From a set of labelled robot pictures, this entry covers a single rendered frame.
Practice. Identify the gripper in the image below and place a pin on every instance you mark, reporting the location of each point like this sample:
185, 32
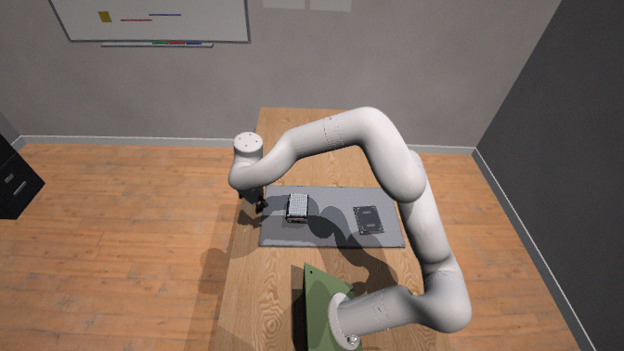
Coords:
254, 196

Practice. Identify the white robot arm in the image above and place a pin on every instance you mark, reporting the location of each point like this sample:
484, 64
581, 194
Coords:
445, 305

